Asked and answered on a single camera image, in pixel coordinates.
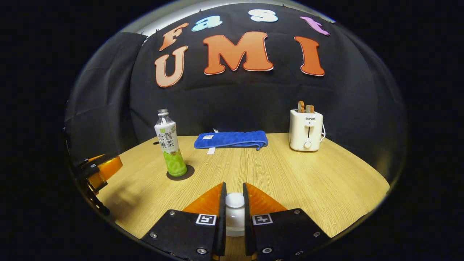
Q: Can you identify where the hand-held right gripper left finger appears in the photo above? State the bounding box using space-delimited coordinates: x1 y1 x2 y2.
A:
141 182 227 261

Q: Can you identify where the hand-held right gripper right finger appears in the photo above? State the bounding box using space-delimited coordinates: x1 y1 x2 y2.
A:
243 182 332 261

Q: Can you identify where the white teacup lid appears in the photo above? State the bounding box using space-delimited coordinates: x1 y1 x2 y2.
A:
225 192 246 237

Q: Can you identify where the clear water bottle green label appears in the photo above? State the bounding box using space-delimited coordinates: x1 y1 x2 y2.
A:
154 109 187 177

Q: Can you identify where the dark round coaster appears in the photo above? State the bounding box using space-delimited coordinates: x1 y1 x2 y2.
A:
166 164 195 181

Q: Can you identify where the blue folded towel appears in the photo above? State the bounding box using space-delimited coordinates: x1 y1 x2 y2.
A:
194 129 269 155

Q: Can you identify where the cream toaster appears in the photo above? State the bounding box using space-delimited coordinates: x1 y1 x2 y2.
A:
289 109 324 152

